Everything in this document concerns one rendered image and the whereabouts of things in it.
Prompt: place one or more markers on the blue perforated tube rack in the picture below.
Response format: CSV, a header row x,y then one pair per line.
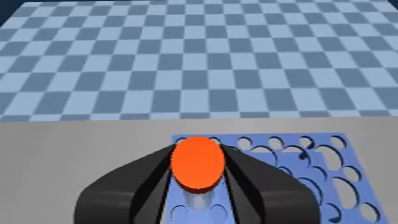
x,y
332,176

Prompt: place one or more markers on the orange oval object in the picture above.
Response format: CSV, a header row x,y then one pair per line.
x,y
198,165

